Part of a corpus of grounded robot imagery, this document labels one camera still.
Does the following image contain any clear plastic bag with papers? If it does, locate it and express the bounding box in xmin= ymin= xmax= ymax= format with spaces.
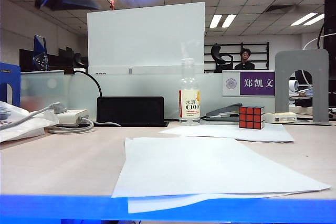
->
xmin=0 ymin=101 xmax=60 ymax=143

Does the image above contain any white monitor back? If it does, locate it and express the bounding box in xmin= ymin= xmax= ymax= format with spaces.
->
xmin=87 ymin=2 xmax=206 ymax=76

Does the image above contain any blue crystal trophy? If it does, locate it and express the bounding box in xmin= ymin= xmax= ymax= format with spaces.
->
xmin=31 ymin=35 xmax=49 ymax=72

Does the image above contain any frosted glass desk partition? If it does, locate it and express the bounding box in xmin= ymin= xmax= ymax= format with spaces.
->
xmin=20 ymin=70 xmax=276 ymax=120

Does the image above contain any blue plastic stand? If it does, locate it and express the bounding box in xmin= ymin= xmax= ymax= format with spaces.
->
xmin=0 ymin=62 xmax=21 ymax=107

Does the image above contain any black rectangular box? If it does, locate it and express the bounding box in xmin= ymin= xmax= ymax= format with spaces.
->
xmin=96 ymin=96 xmax=170 ymax=127

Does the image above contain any black office chair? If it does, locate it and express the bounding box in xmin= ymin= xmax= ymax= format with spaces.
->
xmin=211 ymin=45 xmax=234 ymax=74

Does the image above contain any clear plastic drink bottle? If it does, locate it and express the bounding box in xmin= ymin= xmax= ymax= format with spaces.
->
xmin=178 ymin=58 xmax=202 ymax=127

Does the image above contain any seated person in black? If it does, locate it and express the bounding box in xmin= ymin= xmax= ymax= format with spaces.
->
xmin=234 ymin=48 xmax=256 ymax=71

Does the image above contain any grey stapler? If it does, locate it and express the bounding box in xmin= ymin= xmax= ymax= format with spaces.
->
xmin=205 ymin=102 xmax=243 ymax=122

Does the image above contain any purple and white name plate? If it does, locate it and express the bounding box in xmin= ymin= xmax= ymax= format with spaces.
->
xmin=222 ymin=71 xmax=276 ymax=98

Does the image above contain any white paper sheet under cube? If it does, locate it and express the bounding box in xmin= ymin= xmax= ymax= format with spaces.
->
xmin=159 ymin=123 xmax=295 ymax=143

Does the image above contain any large white paper sheet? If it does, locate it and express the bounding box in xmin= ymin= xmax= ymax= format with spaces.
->
xmin=111 ymin=136 xmax=331 ymax=198
xmin=127 ymin=192 xmax=302 ymax=214

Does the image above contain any rubik's cube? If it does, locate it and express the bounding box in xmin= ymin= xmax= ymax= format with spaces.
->
xmin=238 ymin=105 xmax=265 ymax=130

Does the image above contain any grey metal bookend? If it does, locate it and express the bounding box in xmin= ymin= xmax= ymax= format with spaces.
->
xmin=274 ymin=49 xmax=331 ymax=126

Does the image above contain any white desk fan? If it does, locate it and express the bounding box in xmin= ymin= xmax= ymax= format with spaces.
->
xmin=288 ymin=79 xmax=300 ymax=96

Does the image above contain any small cream white box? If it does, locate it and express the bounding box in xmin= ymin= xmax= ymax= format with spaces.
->
xmin=264 ymin=112 xmax=298 ymax=124

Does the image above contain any black upright panel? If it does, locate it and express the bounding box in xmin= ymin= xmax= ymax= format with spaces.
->
xmin=324 ymin=0 xmax=336 ymax=109

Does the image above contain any black gooseneck cable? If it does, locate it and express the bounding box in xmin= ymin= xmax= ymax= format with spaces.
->
xmin=64 ymin=68 xmax=103 ymax=98

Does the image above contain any grey plug with cable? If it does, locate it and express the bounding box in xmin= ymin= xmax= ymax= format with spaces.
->
xmin=0 ymin=102 xmax=68 ymax=131

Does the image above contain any grey coiled power cable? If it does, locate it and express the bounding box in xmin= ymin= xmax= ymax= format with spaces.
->
xmin=47 ymin=117 xmax=122 ymax=135

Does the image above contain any black wall rack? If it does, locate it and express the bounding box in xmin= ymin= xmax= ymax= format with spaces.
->
xmin=204 ymin=41 xmax=270 ymax=74

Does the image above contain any white arched cable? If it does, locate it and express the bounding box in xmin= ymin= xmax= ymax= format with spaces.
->
xmin=302 ymin=34 xmax=326 ymax=51

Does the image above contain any black hanging cable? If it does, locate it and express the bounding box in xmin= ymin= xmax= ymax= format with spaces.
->
xmin=317 ymin=22 xmax=328 ymax=49

